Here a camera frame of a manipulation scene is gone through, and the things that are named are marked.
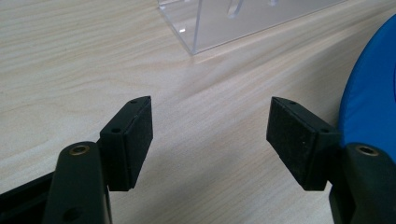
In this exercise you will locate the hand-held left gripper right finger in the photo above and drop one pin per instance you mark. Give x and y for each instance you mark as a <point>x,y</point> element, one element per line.
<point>306,146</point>

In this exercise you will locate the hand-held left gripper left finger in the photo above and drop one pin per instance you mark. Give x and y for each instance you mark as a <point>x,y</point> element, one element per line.
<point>124,146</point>

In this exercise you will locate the blue round cushion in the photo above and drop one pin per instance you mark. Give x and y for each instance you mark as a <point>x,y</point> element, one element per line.
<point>372,93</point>

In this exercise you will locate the clear acrylic stand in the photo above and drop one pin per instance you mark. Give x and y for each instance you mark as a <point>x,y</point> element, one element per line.
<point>224,21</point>

